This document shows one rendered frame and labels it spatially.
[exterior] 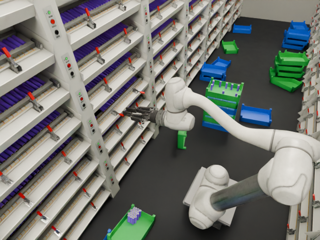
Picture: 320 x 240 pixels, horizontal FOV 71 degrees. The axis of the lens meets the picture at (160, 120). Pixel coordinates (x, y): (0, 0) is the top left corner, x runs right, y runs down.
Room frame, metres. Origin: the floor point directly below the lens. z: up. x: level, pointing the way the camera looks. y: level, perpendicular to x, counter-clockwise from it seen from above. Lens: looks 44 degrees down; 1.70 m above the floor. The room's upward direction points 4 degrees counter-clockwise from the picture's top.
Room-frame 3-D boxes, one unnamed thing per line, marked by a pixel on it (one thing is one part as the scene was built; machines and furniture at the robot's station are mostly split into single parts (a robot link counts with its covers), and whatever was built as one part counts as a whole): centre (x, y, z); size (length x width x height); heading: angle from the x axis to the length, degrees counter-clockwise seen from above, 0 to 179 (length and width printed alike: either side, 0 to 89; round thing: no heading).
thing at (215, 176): (0.75, -0.33, 0.40); 0.18 x 0.16 x 0.22; 148
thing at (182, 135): (1.49, -0.23, 0.10); 0.30 x 0.08 x 0.20; 164
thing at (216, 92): (1.66, -0.61, 0.44); 0.30 x 0.20 x 0.08; 64
